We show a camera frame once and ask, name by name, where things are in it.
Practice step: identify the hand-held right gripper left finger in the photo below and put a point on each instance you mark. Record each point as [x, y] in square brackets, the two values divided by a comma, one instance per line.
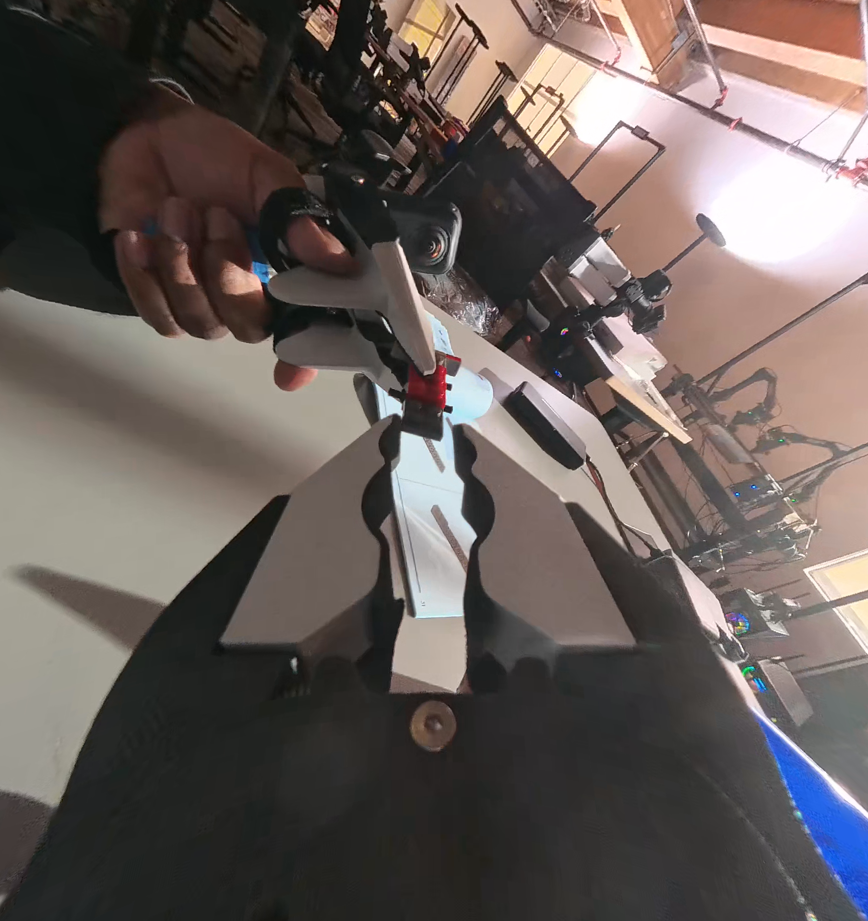
[311, 568]

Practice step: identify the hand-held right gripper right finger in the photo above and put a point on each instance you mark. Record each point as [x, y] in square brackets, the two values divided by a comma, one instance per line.
[549, 568]

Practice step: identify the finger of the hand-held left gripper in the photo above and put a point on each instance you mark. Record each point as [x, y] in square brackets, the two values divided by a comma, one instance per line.
[340, 356]
[408, 309]

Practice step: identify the red toy brick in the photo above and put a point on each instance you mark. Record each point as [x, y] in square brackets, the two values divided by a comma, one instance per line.
[426, 387]

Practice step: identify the long black toy brick plate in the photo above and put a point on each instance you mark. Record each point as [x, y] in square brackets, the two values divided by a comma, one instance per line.
[423, 417]

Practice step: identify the small black robot arm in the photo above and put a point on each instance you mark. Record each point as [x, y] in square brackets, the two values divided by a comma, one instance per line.
[642, 295]

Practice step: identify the person's left forearm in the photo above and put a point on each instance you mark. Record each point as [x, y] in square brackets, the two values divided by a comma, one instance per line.
[38, 129]

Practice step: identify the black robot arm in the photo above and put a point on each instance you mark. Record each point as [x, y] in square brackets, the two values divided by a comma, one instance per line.
[761, 381]
[801, 440]

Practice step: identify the grey desk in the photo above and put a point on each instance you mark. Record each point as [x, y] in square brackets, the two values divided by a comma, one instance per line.
[153, 468]

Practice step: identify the person's left hand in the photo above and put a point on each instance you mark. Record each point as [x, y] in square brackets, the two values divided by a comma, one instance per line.
[189, 216]

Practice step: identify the plastic-wrapped chair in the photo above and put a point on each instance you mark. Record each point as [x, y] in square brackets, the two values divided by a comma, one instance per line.
[470, 306]

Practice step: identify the black mesh cabinet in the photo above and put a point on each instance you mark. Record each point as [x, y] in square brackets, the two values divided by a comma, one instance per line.
[520, 208]

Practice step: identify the light blue instruction booklet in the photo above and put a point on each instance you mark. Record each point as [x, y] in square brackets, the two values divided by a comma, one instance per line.
[434, 561]

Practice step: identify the black box device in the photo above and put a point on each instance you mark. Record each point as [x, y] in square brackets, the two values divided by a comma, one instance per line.
[686, 583]

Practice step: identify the black power adapter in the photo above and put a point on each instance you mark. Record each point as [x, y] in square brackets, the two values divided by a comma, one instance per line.
[549, 428]

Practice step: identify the stacked white boxes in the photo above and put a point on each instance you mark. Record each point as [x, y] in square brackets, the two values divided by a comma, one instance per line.
[599, 263]

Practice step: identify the wooden work table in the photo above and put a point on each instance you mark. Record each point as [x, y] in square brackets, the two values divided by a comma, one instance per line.
[650, 410]

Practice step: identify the black computer with coloured lights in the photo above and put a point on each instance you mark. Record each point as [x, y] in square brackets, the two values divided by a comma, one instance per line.
[754, 611]
[783, 694]

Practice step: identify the black robot workstation bench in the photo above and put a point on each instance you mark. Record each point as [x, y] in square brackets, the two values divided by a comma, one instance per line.
[750, 496]

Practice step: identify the window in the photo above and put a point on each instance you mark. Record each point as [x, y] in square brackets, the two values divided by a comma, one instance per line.
[865, 611]

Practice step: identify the blue plastic storage bin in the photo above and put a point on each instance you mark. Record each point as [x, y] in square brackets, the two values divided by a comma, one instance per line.
[837, 827]

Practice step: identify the sprinkler pipe with red clamps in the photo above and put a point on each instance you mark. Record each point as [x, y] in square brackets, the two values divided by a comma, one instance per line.
[858, 171]

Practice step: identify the black overhead stand frame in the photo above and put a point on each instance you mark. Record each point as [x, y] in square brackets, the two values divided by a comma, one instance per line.
[639, 133]
[858, 282]

